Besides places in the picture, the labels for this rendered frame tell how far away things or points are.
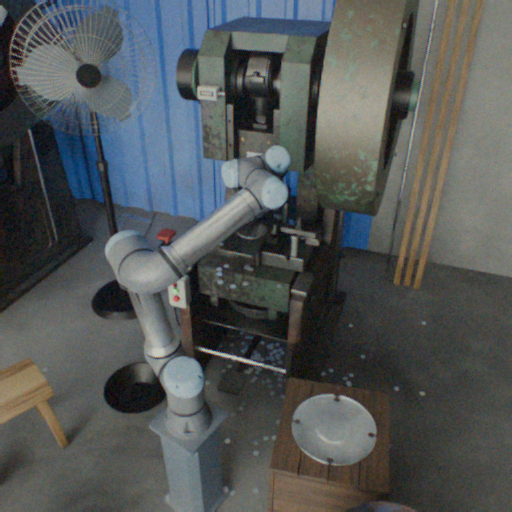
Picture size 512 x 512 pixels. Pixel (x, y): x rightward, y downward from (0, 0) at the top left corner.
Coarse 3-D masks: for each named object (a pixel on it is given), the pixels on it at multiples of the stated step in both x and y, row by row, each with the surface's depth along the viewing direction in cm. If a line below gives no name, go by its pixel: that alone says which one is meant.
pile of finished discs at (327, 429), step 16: (320, 400) 179; (352, 400) 178; (304, 416) 173; (320, 416) 172; (336, 416) 172; (352, 416) 173; (368, 416) 173; (304, 432) 167; (320, 432) 166; (336, 432) 166; (352, 432) 167; (368, 432) 167; (304, 448) 162; (320, 448) 162; (336, 448) 162; (352, 448) 162; (368, 448) 162; (336, 464) 156
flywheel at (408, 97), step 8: (400, 56) 182; (400, 64) 185; (400, 72) 156; (408, 72) 156; (400, 80) 154; (408, 80) 154; (416, 80) 158; (400, 88) 154; (408, 88) 153; (416, 88) 155; (400, 96) 155; (408, 96) 154; (416, 96) 156; (392, 104) 157; (400, 104) 156; (408, 104) 156; (416, 104) 161; (392, 112) 159; (400, 112) 158; (408, 112) 165
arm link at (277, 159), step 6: (270, 150) 138; (276, 150) 139; (282, 150) 139; (264, 156) 139; (270, 156) 137; (276, 156) 138; (282, 156) 139; (288, 156) 140; (270, 162) 138; (276, 162) 137; (282, 162) 138; (288, 162) 139; (270, 168) 139; (276, 168) 138; (282, 168) 138; (276, 174) 141; (282, 174) 144
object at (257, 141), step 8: (248, 120) 188; (272, 120) 183; (240, 128) 180; (248, 128) 180; (256, 128) 180; (264, 128) 180; (272, 128) 181; (240, 136) 180; (248, 136) 179; (256, 136) 178; (264, 136) 177; (272, 136) 176; (240, 144) 182; (248, 144) 181; (256, 144) 180; (264, 144) 178; (272, 144) 177; (240, 152) 184; (248, 152) 182; (256, 152) 181; (264, 152) 180
